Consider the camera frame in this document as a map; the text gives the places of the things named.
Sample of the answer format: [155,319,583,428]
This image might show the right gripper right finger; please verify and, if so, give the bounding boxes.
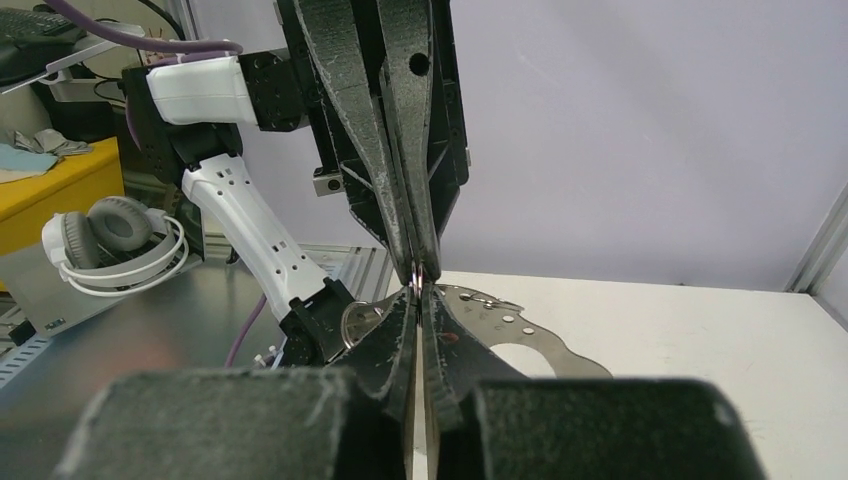
[421,284,525,424]

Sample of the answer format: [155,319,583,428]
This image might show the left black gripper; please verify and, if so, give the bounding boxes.
[278,1,469,284]

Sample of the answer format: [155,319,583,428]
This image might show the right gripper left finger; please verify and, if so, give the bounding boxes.
[331,287,418,424]

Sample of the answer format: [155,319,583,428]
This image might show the perforated metal ring plate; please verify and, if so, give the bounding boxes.
[341,284,612,378]

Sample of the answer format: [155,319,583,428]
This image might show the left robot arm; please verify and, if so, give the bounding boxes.
[123,1,469,366]

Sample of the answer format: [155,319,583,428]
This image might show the grey white headphones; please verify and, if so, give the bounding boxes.
[41,196,190,298]

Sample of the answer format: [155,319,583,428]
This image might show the yellow box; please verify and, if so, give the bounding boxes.
[1,137,125,255]

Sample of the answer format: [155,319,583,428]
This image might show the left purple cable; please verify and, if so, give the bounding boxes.
[46,0,270,369]

